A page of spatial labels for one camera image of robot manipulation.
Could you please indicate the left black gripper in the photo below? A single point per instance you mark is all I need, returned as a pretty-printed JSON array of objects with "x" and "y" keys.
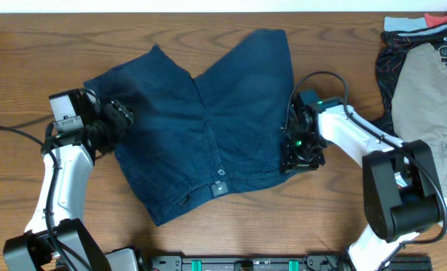
[{"x": 123, "y": 116}]

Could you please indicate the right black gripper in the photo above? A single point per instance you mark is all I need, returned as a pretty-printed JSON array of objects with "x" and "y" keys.
[{"x": 290, "y": 162}]

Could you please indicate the dark blue denim shorts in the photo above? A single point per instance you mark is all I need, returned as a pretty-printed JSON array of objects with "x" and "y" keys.
[{"x": 195, "y": 139}]

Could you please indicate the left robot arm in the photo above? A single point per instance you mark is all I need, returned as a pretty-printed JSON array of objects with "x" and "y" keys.
[{"x": 56, "y": 230}]

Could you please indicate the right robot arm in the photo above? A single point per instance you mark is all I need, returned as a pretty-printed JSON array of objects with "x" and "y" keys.
[{"x": 401, "y": 192}]

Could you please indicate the light blue cloth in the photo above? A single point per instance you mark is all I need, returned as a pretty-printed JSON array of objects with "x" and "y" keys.
[{"x": 392, "y": 24}]

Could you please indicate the black patterned garment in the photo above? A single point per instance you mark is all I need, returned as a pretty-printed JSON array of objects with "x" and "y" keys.
[{"x": 391, "y": 58}]

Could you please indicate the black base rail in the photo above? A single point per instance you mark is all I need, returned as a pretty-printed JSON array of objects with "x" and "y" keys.
[{"x": 242, "y": 263}]

